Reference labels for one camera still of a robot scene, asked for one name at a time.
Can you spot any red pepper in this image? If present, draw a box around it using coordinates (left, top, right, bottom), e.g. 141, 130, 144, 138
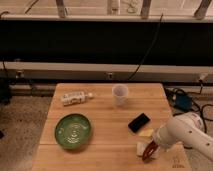
142, 141, 158, 161

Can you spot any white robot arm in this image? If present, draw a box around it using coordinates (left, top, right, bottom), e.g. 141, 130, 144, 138
152, 112, 213, 161

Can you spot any yellow sponge piece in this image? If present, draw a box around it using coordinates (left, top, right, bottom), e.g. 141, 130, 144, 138
139, 129, 154, 137

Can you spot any white sponge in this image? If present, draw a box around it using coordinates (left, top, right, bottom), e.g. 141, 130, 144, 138
136, 142, 158, 159

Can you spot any translucent plastic cup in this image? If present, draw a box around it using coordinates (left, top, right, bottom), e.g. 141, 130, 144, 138
112, 84, 129, 106

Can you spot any white plastic bottle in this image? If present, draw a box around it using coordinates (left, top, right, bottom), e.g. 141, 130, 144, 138
61, 91, 93, 106

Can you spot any black rectangular block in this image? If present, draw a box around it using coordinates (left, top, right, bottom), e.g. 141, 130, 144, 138
128, 113, 150, 133

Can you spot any green ceramic plate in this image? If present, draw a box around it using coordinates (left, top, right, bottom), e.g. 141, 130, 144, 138
54, 113, 92, 150

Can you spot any blue box on floor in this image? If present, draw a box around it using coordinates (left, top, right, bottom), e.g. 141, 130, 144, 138
173, 94, 192, 111

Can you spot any black hanging cable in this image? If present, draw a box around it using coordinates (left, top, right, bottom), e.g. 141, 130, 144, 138
125, 13, 165, 83

